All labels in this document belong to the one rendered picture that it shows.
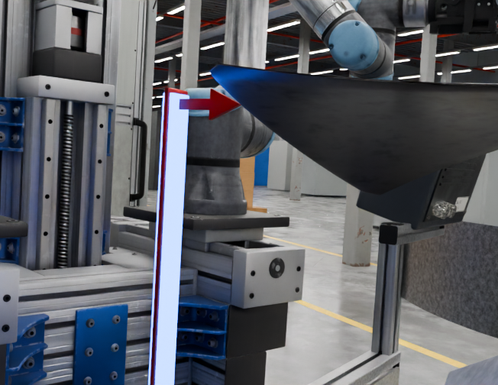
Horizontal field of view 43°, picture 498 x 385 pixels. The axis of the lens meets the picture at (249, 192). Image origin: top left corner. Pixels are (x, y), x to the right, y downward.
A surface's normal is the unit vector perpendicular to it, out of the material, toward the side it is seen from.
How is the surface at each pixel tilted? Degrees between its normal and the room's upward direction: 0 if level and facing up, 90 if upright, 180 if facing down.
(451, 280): 90
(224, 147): 90
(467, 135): 164
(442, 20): 98
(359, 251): 90
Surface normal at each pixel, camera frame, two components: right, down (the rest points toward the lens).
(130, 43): 0.83, 0.07
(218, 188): 0.29, -0.24
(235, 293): -0.75, -0.01
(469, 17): -0.39, 0.16
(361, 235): 0.51, 0.07
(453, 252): -0.95, -0.04
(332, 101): -0.14, 0.98
